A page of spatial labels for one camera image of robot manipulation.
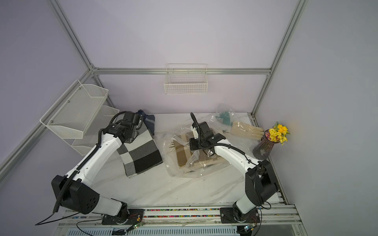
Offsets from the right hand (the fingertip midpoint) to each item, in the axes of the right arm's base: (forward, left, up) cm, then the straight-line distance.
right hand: (192, 145), depth 86 cm
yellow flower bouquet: (-1, -46, +12) cm, 47 cm away
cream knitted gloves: (+20, -39, -11) cm, 45 cm away
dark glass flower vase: (-1, -43, -3) cm, 43 cm away
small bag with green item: (+34, -25, -7) cm, 43 cm away
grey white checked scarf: (-2, +33, -7) cm, 33 cm away
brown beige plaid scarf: (-5, +4, -7) cm, 9 cm away
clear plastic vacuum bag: (+7, +18, -7) cm, 21 cm away
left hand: (+2, +38, +11) cm, 40 cm away
